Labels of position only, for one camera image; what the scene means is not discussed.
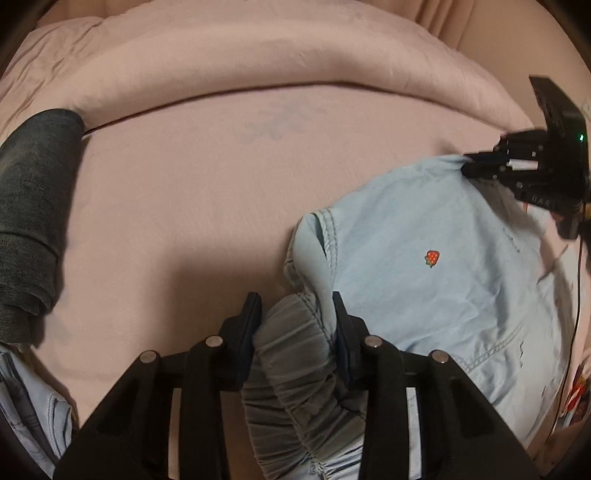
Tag light blue strawberry pants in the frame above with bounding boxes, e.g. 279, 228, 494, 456
242, 156, 577, 479

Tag folded blue denim jeans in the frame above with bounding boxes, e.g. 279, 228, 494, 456
1, 346, 74, 479

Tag pink curtain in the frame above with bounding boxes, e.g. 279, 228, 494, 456
400, 1, 529, 54

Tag pink bed sheet mattress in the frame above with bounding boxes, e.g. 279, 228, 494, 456
34, 86, 500, 421

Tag dark rolled garment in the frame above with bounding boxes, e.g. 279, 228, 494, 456
1, 109, 85, 345

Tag pink duvet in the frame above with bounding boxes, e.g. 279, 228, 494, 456
1, 8, 529, 136

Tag black cable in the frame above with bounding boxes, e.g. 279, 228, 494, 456
551, 230, 584, 416

